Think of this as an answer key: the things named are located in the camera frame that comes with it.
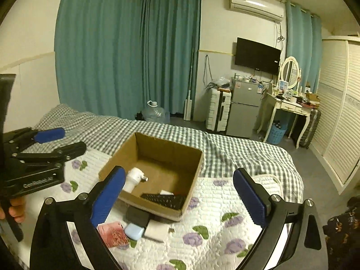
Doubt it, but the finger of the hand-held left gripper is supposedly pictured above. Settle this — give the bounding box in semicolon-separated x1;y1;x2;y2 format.
17;141;87;166
27;127;66;152

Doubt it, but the white mop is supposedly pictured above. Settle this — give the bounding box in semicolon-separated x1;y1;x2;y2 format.
183;48;196;121

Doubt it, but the white air conditioner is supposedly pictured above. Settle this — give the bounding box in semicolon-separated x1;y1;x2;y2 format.
228;0;284;22

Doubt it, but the dark floral clothing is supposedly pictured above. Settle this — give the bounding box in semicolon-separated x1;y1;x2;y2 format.
322;194;360;270

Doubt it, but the oval vanity mirror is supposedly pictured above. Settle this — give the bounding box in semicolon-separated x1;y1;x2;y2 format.
278;56;302;90

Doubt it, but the grey refrigerator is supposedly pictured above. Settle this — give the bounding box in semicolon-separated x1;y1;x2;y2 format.
225;77;262;139

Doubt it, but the clear plastic bag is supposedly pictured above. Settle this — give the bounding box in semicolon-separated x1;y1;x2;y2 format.
211;76;232;89

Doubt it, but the clear water jug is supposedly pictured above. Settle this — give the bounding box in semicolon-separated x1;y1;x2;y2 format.
141;100;170;124

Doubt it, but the black remote control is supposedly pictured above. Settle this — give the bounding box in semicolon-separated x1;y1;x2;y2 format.
140;193;187;210

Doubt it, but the black wall television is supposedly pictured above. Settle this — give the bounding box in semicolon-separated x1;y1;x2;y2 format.
234;37;282;76

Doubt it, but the white plastic bottle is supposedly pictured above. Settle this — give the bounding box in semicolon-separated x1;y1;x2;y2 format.
122;167;149;194

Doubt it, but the black case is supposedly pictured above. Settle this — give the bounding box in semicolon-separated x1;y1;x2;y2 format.
125;206;151;228

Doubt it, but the light blue case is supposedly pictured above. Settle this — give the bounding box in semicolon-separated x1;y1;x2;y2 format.
124;223;145;241

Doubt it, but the blue laundry basket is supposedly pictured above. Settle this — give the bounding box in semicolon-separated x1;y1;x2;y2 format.
266;122;288;145

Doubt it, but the checked bed sheet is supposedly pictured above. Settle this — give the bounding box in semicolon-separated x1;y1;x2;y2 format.
33;104;304;203

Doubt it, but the red card pack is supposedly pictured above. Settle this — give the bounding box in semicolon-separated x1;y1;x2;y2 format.
97;222;130;248

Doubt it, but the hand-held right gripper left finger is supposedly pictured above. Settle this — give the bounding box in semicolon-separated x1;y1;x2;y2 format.
30;165;126;270

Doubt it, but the cardboard box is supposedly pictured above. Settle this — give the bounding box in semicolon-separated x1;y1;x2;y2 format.
98;132;204;222

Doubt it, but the person's left hand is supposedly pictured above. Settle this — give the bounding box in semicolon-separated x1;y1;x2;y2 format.
0;196;26;223

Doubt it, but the white louvred wardrobe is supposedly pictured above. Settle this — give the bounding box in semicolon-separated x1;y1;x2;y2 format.
309;36;360;195

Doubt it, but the white dressing table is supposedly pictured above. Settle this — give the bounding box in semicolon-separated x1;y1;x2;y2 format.
255;91;313;148

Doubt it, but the dark checked suitcase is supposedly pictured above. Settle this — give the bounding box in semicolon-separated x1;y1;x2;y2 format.
298;109;322;149

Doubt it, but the white suitcase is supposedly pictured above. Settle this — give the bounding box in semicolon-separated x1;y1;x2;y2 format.
205;88;233;132

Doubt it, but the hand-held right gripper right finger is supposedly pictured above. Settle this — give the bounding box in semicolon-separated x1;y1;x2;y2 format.
232;168;322;270

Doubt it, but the teal window curtain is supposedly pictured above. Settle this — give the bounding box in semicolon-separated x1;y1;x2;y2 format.
285;0;323;110

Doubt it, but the white square box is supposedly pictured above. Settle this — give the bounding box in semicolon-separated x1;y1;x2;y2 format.
144;220;168;243

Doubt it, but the floral quilted blanket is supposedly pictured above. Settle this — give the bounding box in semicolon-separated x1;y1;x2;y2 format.
11;149;304;270

